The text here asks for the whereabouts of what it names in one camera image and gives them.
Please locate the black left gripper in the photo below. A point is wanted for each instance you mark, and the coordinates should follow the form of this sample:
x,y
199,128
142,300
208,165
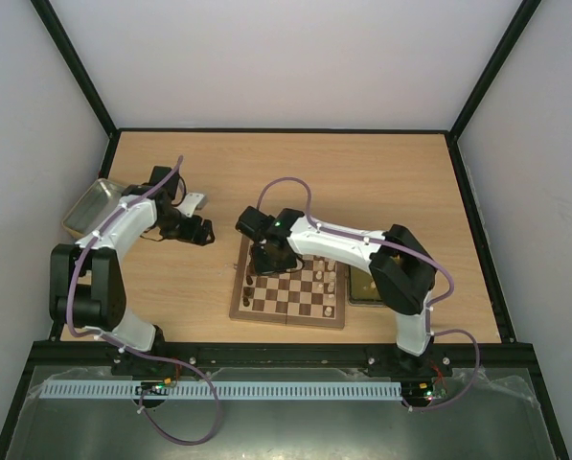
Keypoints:
x,y
191,235

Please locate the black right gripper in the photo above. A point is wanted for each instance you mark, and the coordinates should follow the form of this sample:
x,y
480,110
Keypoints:
x,y
270,259

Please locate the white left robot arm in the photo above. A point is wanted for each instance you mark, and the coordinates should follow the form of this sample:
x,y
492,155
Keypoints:
x,y
87,289

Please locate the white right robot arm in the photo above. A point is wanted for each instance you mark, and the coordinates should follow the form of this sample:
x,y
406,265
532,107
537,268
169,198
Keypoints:
x,y
409,282

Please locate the wooden chess board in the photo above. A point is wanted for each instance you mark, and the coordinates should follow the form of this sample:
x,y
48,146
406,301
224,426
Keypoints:
x,y
294,298

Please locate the silver metal tray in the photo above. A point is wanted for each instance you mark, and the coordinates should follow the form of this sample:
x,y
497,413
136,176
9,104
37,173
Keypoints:
x,y
92,208

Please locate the gold metal tin tray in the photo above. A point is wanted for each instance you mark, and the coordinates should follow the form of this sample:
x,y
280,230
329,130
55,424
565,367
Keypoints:
x,y
362,290

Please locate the white slotted cable duct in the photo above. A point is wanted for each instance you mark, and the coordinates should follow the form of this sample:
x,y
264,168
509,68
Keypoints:
x,y
224,390

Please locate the black frame rail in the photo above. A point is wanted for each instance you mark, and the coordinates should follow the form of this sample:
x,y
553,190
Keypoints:
x,y
380,360

